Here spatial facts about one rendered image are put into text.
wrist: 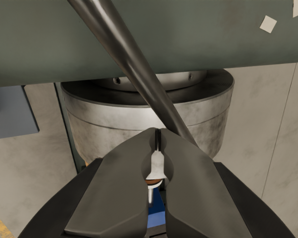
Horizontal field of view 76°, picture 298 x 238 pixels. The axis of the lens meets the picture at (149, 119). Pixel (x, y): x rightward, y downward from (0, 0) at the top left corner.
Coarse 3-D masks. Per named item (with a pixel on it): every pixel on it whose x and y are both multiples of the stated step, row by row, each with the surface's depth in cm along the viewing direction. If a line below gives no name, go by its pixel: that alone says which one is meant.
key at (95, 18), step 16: (80, 0) 6; (96, 0) 6; (80, 16) 6; (96, 16) 6; (112, 16) 6; (96, 32) 7; (112, 32) 7; (128, 32) 7; (112, 48) 7; (128, 48) 7; (128, 64) 8; (144, 64) 8; (144, 80) 9; (144, 96) 10; (160, 96) 10; (160, 112) 11; (176, 112) 12; (176, 128) 12
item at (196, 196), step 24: (168, 144) 11; (192, 144) 11; (168, 168) 10; (192, 168) 9; (168, 192) 8; (192, 192) 8; (216, 192) 8; (168, 216) 7; (192, 216) 7; (216, 216) 7; (240, 216) 7
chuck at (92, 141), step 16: (224, 112) 30; (80, 128) 29; (96, 128) 27; (112, 128) 26; (192, 128) 26; (208, 128) 28; (224, 128) 33; (80, 144) 32; (96, 144) 28; (112, 144) 27; (208, 144) 30; (160, 160) 27; (160, 176) 29
